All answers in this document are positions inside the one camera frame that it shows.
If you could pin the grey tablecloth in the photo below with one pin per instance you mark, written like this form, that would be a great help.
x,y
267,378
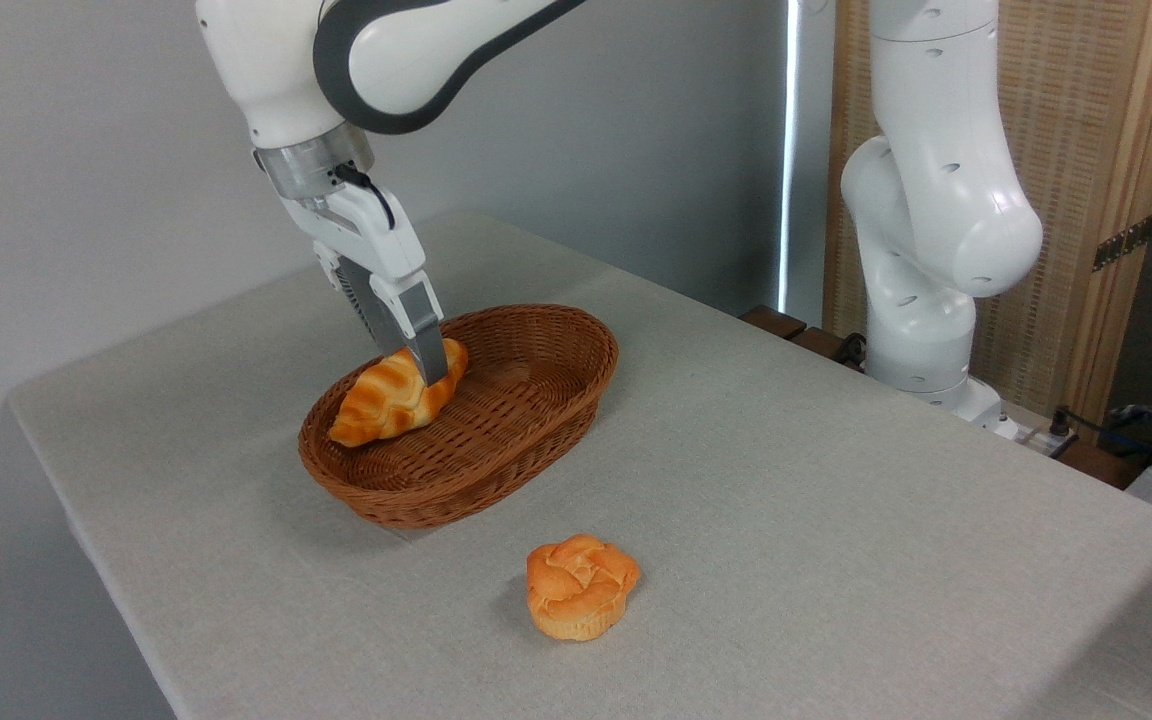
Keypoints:
x,y
836,550

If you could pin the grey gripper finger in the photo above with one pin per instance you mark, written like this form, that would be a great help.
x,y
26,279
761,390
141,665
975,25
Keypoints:
x,y
358,300
421,325

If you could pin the brown oval wicker basket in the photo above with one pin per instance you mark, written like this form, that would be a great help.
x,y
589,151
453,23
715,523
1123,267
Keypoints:
x,y
536,400

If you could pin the brown wooden board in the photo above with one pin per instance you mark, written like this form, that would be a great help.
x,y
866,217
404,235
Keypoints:
x,y
1101,465

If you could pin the metal screen hinge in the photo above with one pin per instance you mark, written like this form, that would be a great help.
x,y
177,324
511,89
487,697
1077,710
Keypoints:
x,y
1124,243

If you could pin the golden striped croissant bread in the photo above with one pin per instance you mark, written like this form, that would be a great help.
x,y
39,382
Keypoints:
x,y
386,400

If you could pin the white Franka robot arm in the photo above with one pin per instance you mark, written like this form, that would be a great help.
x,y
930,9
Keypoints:
x,y
936,200

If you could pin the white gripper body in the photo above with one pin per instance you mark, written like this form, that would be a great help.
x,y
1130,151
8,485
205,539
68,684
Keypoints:
x,y
366,235

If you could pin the round orange bun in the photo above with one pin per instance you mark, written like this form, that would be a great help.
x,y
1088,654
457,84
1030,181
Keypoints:
x,y
581,590

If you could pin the dark brown wooden block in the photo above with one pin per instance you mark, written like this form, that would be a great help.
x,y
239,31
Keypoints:
x,y
774,321
818,343

